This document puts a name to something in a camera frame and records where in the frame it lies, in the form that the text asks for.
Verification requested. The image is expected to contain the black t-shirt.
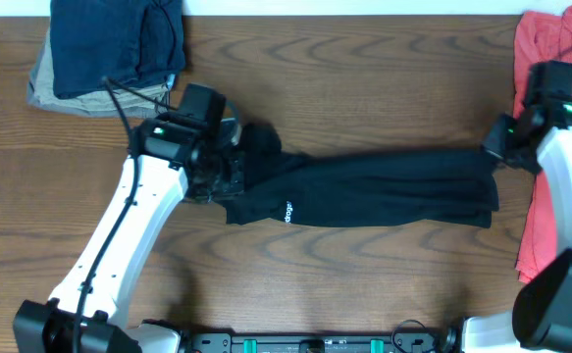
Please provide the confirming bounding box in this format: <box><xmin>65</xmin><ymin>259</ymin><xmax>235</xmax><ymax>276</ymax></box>
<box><xmin>220</xmin><ymin>125</ymin><xmax>499</xmax><ymax>228</ymax></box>

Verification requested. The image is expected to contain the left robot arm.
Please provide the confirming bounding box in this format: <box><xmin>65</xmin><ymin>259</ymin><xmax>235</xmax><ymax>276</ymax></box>
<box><xmin>13</xmin><ymin>112</ymin><xmax>242</xmax><ymax>352</ymax></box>

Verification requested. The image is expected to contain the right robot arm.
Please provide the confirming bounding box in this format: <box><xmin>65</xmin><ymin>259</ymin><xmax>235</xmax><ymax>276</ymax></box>
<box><xmin>460</xmin><ymin>100</ymin><xmax>572</xmax><ymax>352</ymax></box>

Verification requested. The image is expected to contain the folded khaki garment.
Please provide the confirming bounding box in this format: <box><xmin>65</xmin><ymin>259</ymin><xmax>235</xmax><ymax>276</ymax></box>
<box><xmin>33</xmin><ymin>42</ymin><xmax>176</xmax><ymax>113</ymax></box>

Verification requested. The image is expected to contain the red-orange t-shirt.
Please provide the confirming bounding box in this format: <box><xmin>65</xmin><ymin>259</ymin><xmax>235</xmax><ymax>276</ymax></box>
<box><xmin>513</xmin><ymin>5</ymin><xmax>572</xmax><ymax>283</ymax></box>

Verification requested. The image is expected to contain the folded navy blue garment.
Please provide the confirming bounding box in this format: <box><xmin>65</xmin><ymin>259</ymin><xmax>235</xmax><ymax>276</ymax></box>
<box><xmin>49</xmin><ymin>0</ymin><xmax>185</xmax><ymax>99</ymax></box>

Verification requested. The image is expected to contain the folded grey garment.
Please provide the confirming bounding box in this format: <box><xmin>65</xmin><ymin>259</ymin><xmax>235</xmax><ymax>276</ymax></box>
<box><xmin>26</xmin><ymin>28</ymin><xmax>169</xmax><ymax>119</ymax></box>

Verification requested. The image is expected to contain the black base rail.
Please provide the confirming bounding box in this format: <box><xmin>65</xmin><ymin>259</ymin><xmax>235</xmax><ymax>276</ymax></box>
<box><xmin>180</xmin><ymin>320</ymin><xmax>460</xmax><ymax>353</ymax></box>

